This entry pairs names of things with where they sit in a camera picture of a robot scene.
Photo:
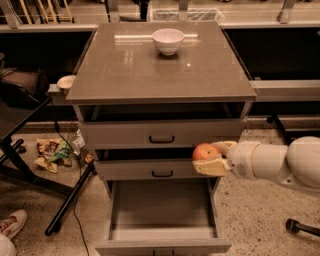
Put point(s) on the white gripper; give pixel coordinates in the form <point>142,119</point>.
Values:
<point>240,157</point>

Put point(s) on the wire mesh basket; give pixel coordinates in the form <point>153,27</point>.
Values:
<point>191,15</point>

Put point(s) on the small white cup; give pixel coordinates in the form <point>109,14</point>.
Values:
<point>66,82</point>

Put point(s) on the white bowl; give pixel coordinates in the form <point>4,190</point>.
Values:
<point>168,41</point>

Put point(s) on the black chair base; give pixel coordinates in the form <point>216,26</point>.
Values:
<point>289,135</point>

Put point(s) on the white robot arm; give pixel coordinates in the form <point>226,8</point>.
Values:
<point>296,167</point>

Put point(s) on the white trouser knee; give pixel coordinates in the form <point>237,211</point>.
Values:
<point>6,247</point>

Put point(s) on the wooden chair legs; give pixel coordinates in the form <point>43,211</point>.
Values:
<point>45,11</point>

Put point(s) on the black caster leg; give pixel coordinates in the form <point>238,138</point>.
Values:
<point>295,227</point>

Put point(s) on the top grey drawer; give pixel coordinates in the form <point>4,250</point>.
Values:
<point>158,134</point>

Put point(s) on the snack bags pile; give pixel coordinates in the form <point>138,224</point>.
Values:
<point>52,152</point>

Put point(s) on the white sneaker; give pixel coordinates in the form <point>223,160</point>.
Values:
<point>13,224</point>

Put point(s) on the grey drawer cabinet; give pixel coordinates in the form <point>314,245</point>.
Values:
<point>123,77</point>

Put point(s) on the red apple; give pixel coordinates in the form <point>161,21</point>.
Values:
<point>204,151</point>

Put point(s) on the grey drawer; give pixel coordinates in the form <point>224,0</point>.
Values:
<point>163,217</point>
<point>158,134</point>
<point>150,169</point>

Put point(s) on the bottom grey drawer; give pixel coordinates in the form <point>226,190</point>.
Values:
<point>163,217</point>

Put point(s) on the middle grey drawer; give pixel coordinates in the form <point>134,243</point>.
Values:
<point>150,169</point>

